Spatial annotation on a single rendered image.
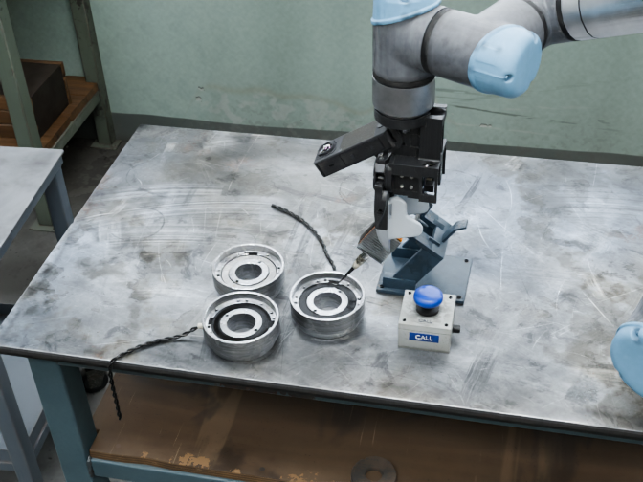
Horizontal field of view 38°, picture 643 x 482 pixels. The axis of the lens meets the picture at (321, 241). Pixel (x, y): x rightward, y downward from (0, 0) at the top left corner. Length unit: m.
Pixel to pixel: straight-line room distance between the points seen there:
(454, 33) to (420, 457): 0.71
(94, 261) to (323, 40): 1.59
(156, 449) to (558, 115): 1.83
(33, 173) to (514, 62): 1.18
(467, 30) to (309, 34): 1.90
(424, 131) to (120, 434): 0.73
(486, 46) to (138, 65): 2.23
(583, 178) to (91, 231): 0.82
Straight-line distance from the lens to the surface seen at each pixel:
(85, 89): 3.16
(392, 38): 1.06
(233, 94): 3.08
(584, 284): 1.42
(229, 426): 1.53
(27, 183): 1.92
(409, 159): 1.16
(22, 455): 1.99
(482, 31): 1.02
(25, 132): 2.79
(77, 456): 1.55
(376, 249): 1.26
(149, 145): 1.74
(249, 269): 1.39
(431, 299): 1.25
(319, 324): 1.27
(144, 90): 3.19
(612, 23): 1.08
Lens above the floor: 1.70
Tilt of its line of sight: 38 degrees down
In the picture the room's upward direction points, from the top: 2 degrees counter-clockwise
